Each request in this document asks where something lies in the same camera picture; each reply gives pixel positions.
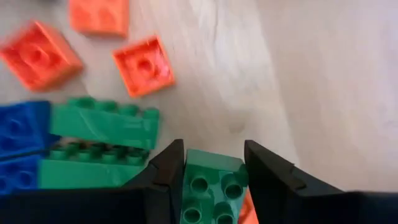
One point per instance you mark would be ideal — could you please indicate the orange 2x4 toy brick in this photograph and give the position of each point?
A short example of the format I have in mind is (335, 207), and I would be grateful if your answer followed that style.
(99, 17)
(247, 211)

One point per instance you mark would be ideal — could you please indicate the blue 2x4 toy brick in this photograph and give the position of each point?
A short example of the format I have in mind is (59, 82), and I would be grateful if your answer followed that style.
(21, 127)
(18, 175)

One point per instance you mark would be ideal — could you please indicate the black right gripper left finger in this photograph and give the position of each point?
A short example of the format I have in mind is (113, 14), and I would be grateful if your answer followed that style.
(164, 186)

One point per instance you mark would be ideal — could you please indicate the green 2x4 toy brick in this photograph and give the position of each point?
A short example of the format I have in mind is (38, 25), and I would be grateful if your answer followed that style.
(105, 127)
(87, 174)
(214, 186)

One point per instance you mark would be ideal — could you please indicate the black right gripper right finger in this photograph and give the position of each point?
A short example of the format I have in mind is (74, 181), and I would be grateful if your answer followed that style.
(267, 180)

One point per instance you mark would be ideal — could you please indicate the orange 2x2 toy brick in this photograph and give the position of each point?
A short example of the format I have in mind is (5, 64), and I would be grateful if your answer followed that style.
(40, 57)
(143, 67)

